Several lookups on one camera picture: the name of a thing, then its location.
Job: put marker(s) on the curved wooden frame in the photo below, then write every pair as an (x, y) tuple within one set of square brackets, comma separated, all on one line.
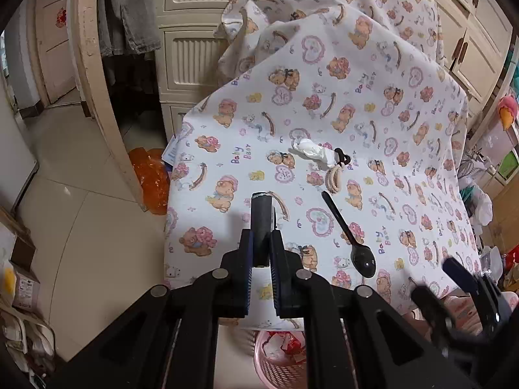
[(82, 27)]

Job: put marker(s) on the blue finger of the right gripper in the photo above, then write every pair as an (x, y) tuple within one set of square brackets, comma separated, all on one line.
[(435, 314), (475, 285)]

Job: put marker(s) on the grey hanging jeans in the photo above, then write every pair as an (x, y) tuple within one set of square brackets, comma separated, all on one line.
[(127, 27)]

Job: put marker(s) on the orange plastic bag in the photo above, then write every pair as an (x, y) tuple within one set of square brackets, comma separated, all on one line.
[(153, 178)]

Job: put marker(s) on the crumpled white tissue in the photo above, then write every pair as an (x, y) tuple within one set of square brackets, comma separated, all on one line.
[(323, 155)]

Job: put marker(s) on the white tissue in basket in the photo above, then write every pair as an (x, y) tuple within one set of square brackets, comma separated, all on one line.
[(272, 348)]

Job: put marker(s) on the dark grey cylindrical tube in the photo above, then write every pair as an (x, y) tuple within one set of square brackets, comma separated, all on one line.
[(262, 225)]

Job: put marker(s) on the pink plastic trash basket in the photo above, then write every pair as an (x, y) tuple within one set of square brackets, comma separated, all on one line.
[(292, 374)]

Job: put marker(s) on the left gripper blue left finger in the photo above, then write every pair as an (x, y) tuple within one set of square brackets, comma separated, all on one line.
[(237, 285)]

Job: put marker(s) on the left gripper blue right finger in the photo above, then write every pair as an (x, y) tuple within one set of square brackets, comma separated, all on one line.
[(288, 289)]

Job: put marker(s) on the bear print table cloth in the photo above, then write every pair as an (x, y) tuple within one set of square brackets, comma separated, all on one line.
[(348, 97)]

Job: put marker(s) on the cream wardrobe with handles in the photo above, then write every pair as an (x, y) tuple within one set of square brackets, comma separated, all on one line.
[(476, 38)]

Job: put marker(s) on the cream panelled cabinet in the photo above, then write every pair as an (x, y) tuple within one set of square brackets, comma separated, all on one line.
[(187, 60)]

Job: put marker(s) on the red wrapper in basket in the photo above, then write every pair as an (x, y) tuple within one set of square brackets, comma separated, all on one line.
[(295, 344)]

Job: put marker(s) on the black plastic spoon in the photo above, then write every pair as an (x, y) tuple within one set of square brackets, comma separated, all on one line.
[(362, 257)]

